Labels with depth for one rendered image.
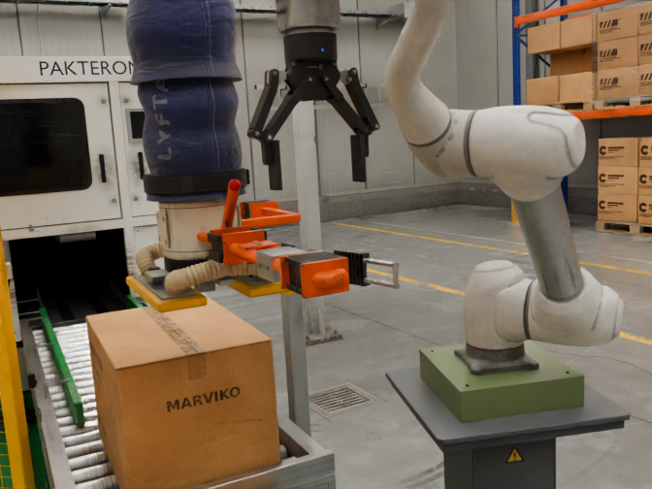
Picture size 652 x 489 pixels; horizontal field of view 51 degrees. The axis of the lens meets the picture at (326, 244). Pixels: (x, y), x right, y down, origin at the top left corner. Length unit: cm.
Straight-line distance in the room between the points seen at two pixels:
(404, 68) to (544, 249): 58
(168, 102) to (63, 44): 927
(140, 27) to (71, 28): 928
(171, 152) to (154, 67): 17
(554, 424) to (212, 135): 105
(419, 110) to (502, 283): 68
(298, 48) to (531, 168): 54
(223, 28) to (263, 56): 1013
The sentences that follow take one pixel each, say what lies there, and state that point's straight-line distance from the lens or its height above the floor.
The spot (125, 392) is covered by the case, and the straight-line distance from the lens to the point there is 175.
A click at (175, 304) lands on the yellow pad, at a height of 115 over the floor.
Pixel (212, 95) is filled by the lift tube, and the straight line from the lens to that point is 146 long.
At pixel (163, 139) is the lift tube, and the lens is 147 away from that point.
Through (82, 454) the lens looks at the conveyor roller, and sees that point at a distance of 236.
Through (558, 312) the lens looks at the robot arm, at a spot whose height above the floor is 102.
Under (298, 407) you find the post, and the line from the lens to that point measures 251.
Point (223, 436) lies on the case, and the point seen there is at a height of 72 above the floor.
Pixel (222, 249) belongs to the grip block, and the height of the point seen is 127.
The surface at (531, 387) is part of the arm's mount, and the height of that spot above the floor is 82.
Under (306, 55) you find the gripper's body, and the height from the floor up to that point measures 158.
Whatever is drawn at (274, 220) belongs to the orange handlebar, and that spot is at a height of 127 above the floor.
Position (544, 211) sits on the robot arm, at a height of 129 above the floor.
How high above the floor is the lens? 147
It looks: 9 degrees down
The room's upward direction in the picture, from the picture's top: 3 degrees counter-clockwise
